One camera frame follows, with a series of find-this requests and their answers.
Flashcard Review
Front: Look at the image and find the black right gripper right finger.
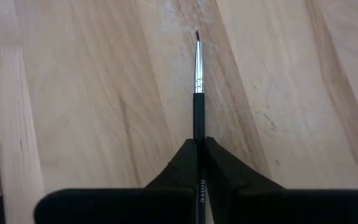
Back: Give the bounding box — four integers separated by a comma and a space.
204, 136, 358, 224

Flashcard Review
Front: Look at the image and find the black pen thick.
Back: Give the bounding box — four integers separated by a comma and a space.
192, 29, 207, 224

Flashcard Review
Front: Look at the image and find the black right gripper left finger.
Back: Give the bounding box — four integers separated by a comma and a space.
34, 138, 198, 224

